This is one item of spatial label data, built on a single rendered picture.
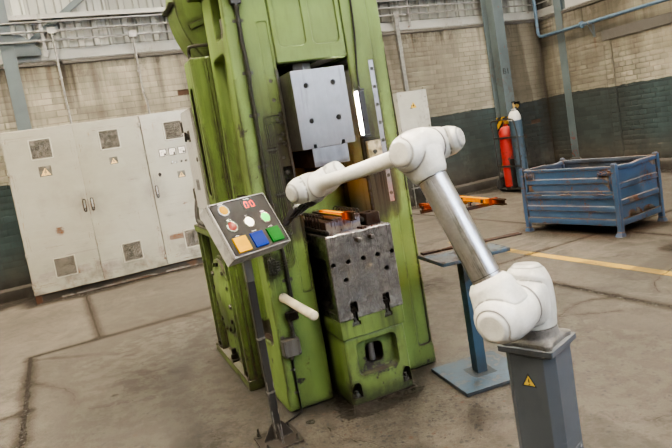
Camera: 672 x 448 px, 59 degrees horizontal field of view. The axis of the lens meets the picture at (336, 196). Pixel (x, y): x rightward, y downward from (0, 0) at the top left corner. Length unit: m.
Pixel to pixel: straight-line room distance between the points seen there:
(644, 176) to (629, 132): 4.66
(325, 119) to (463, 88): 8.14
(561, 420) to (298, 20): 2.24
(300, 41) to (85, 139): 5.14
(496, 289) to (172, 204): 6.57
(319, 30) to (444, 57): 7.74
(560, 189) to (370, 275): 3.84
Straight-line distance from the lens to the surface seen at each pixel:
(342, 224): 3.09
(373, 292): 3.15
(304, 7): 3.28
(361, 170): 2.26
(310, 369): 3.32
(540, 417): 2.26
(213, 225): 2.69
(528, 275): 2.09
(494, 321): 1.90
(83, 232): 8.02
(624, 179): 6.40
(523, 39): 12.18
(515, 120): 10.18
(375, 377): 3.28
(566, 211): 6.67
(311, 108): 3.04
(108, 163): 8.03
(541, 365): 2.16
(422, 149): 1.94
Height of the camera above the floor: 1.41
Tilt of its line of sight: 6 degrees down
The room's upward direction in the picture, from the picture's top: 10 degrees counter-clockwise
